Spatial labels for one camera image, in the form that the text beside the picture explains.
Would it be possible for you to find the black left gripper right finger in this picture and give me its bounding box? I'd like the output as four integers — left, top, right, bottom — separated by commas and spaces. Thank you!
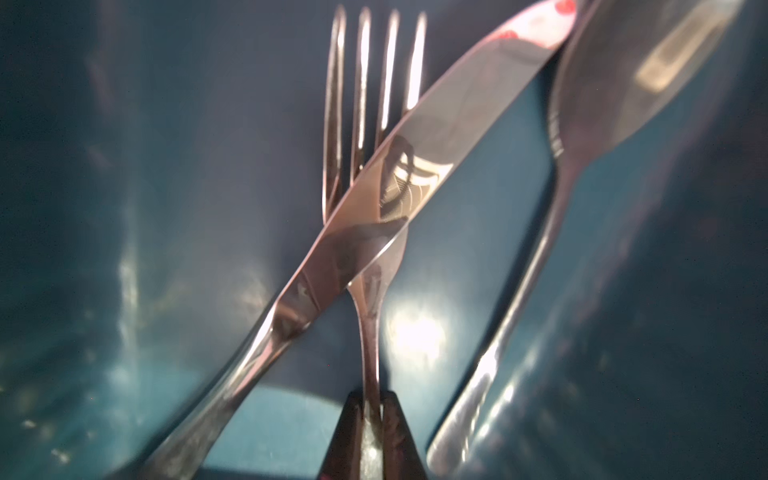
381, 391, 428, 480

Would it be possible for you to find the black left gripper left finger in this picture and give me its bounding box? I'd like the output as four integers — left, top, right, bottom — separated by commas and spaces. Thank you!
317, 390, 364, 480

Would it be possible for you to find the silver knife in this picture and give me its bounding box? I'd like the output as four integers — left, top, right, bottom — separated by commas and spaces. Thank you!
137, 1, 583, 479

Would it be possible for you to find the silver fork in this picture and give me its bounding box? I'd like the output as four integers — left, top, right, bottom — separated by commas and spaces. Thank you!
322, 5, 426, 479

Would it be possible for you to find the silver spoon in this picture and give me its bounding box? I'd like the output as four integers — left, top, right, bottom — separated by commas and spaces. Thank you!
426, 1, 745, 476

